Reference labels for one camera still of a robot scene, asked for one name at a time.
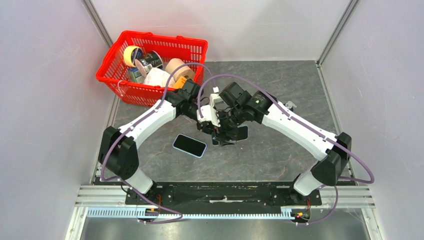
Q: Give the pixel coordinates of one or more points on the dark printed can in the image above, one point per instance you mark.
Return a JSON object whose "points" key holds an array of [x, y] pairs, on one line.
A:
{"points": [[148, 61]]}

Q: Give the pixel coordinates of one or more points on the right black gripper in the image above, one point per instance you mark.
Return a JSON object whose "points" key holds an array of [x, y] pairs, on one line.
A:
{"points": [[221, 136]]}

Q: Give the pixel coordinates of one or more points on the white toothed cable duct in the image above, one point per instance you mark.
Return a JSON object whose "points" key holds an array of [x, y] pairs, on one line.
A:
{"points": [[152, 213]]}

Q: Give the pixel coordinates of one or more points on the yellow tape roll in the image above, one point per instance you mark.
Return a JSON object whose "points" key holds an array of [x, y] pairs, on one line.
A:
{"points": [[130, 54]]}

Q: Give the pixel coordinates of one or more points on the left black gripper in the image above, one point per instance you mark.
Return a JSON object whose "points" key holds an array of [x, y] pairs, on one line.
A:
{"points": [[207, 127]]}

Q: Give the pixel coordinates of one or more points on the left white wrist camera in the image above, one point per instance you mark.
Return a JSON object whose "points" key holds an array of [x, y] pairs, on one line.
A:
{"points": [[208, 114]]}

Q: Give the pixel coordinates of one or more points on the orange small box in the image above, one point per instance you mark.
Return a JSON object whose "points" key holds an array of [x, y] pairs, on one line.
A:
{"points": [[180, 82]]}

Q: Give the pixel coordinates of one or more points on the phone in blue case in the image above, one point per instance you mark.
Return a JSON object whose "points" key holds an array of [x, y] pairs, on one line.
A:
{"points": [[189, 145]]}

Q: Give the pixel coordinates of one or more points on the orange bottle blue cap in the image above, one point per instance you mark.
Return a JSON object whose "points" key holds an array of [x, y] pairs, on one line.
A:
{"points": [[290, 105]]}

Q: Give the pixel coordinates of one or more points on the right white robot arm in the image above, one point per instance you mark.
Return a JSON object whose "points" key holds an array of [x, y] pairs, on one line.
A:
{"points": [[234, 106]]}

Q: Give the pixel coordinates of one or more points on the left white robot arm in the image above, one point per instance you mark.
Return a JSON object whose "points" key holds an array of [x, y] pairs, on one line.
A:
{"points": [[119, 146]]}

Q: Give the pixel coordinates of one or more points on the beige tape roll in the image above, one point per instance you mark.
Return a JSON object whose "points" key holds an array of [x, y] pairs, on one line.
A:
{"points": [[177, 69]]}

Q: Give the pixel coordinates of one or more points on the black phone teal edge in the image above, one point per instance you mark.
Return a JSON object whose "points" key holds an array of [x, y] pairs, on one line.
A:
{"points": [[243, 133]]}

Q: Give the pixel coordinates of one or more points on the blue small box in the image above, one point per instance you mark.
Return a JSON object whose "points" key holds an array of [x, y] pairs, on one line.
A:
{"points": [[135, 75]]}

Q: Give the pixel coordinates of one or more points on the red plastic basket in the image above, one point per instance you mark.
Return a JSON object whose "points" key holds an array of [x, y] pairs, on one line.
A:
{"points": [[118, 76]]}

